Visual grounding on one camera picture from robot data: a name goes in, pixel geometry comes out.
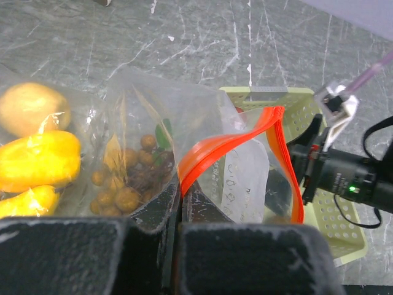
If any yellow pear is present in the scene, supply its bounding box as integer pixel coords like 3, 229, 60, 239
1, 185, 60, 218
1, 131, 82, 193

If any pale cream pear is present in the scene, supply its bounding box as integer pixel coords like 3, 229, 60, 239
1, 82, 71, 137

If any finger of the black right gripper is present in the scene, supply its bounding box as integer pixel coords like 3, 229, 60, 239
267, 114, 322, 215

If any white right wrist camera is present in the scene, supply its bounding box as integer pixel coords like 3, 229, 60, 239
314, 81, 359, 152

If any yellow pear top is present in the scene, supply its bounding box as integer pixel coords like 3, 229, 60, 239
1, 131, 82, 193

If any brown longan bunch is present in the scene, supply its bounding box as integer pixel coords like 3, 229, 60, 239
88, 92, 179, 217

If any pale green plastic basket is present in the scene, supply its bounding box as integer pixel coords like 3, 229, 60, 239
222, 86, 368, 267

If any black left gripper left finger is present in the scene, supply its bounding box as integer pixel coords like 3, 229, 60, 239
1, 178, 180, 294

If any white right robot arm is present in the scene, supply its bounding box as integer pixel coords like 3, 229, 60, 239
286, 114, 392, 229

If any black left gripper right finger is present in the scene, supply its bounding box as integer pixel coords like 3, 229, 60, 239
177, 185, 345, 294

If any purple passion fruit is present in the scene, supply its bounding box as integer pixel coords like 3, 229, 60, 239
235, 106, 247, 124

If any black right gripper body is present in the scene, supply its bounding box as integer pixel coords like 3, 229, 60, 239
302, 144, 377, 203

